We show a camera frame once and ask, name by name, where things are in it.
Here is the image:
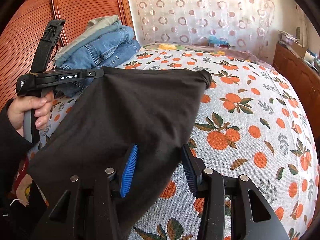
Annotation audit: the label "black pants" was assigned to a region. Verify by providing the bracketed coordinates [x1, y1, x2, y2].
[28, 68, 212, 239]

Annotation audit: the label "person's left forearm black sleeve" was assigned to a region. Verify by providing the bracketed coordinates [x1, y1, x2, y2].
[1, 99, 32, 206]

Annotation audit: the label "person's left hand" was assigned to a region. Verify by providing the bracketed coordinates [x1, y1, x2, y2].
[7, 91, 54, 137]

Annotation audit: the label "light blue folded jeans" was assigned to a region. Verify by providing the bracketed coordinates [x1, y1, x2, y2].
[55, 20, 123, 67]

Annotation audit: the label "blue folded jeans middle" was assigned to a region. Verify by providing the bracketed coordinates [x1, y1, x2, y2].
[55, 25, 140, 69]

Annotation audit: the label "orange print bed sheet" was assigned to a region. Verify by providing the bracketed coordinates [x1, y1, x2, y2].
[28, 45, 319, 239]

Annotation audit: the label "khaki folded pants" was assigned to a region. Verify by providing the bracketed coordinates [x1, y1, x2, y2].
[53, 15, 121, 63]

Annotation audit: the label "dark blue folded jeans bottom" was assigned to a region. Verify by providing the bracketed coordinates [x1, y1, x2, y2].
[55, 39, 142, 99]

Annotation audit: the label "wooden slatted wardrobe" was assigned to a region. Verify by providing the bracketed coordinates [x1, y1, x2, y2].
[1, 0, 133, 106]

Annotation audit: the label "blue item box on bed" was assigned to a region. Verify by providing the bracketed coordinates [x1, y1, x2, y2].
[207, 35, 231, 49]

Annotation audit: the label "wooden sideboard cabinet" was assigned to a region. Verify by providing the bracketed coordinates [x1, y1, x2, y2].
[273, 42, 320, 140]

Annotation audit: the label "cardboard box on cabinet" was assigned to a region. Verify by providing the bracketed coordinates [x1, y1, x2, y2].
[291, 42, 307, 59]

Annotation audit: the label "stack of papers books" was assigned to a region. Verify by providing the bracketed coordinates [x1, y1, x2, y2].
[278, 30, 299, 46]

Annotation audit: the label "sheer circle pattern curtain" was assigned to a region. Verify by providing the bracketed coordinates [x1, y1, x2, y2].
[130, 0, 274, 57]

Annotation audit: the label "beige side curtain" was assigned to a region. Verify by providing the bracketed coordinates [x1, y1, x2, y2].
[296, 3, 309, 49]

